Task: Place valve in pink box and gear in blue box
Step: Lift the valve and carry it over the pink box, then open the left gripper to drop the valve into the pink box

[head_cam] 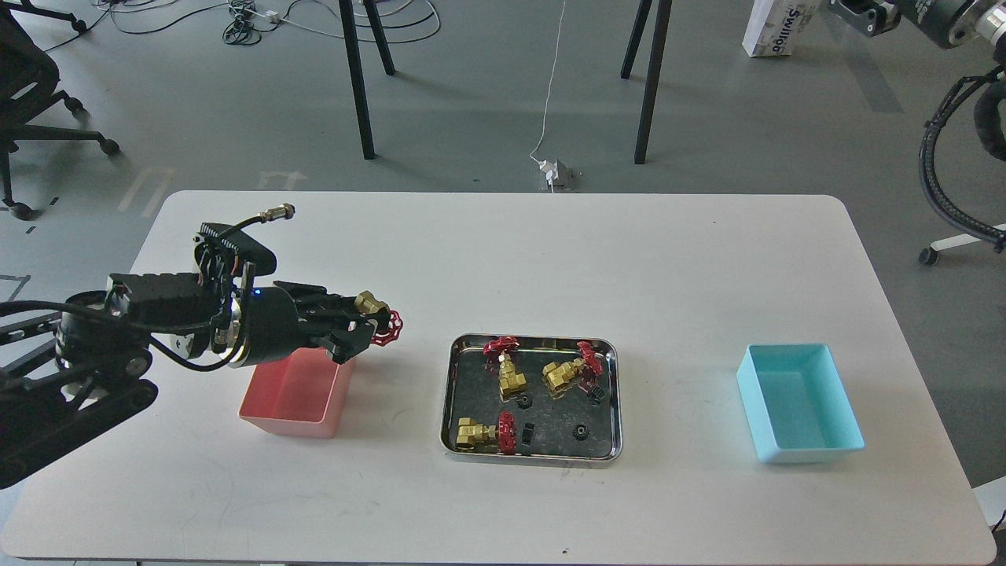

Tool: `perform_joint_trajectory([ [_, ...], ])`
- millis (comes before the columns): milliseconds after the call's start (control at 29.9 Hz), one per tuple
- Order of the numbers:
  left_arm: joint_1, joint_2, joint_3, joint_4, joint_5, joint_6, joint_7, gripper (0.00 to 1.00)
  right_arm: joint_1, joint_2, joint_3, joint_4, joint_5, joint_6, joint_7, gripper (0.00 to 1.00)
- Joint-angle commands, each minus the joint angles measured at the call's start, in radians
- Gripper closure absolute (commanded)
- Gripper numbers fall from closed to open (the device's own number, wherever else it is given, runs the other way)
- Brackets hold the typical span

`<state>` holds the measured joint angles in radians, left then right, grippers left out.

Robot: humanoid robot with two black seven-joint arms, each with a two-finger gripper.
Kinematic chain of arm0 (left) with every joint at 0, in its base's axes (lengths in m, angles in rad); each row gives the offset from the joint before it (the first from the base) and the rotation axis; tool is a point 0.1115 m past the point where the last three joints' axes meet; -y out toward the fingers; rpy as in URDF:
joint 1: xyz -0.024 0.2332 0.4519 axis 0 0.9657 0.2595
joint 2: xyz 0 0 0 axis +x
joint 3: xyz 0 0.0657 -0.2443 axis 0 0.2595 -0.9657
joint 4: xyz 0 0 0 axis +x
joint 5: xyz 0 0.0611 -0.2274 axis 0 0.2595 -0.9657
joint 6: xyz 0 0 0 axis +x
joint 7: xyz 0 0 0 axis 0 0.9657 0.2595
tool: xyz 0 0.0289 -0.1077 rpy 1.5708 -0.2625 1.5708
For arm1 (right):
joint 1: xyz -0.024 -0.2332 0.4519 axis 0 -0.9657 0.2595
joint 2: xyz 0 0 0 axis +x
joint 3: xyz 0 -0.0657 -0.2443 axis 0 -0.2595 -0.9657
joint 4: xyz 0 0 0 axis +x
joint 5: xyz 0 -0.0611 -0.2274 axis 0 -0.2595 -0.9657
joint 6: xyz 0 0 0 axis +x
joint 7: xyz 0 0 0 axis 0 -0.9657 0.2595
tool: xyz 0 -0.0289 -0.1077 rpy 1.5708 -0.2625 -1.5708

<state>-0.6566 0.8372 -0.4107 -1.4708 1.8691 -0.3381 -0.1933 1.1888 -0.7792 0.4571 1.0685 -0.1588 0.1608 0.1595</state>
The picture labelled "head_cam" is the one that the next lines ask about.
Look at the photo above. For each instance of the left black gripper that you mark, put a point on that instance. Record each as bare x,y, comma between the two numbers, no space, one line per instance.
274,324

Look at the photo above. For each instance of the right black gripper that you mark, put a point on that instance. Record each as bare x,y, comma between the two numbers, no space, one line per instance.
871,18

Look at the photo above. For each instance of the brass valve red handle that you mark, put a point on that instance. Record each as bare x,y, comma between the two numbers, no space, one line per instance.
473,435
511,381
583,371
388,324

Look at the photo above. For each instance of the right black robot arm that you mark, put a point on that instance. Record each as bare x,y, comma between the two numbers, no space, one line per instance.
946,23

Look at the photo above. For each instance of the pink plastic box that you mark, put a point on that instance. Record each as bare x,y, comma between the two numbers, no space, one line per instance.
302,395

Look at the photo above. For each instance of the white cardboard box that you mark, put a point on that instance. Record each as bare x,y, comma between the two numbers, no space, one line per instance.
775,26

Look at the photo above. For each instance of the black gear front centre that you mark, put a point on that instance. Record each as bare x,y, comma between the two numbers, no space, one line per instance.
527,434

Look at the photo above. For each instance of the black gear under valve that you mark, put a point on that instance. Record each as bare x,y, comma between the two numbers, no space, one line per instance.
596,394

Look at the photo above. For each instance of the blue plastic box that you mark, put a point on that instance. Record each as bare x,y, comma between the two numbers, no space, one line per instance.
796,405

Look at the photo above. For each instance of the steel metal tray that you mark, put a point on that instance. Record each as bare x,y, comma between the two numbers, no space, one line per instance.
473,391

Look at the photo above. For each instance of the black table leg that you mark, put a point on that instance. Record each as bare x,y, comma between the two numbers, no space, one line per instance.
379,37
639,23
357,82
651,80

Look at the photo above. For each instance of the black table leg rear right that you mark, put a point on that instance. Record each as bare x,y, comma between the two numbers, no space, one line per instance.
639,23

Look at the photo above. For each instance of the white chair base caster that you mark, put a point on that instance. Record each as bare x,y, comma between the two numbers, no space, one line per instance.
930,255

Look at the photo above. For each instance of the white power adapter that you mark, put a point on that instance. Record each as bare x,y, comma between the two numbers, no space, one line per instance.
556,177

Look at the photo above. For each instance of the black table leg rear left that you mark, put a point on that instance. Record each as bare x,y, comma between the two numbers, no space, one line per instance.
379,37

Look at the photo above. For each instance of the black office chair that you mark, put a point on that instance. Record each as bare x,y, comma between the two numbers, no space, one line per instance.
29,80

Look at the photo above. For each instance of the brass valve upright red handle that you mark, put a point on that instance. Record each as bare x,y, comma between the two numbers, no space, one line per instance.
511,381

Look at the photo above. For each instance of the brass valve front red handle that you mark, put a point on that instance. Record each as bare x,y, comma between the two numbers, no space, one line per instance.
473,435

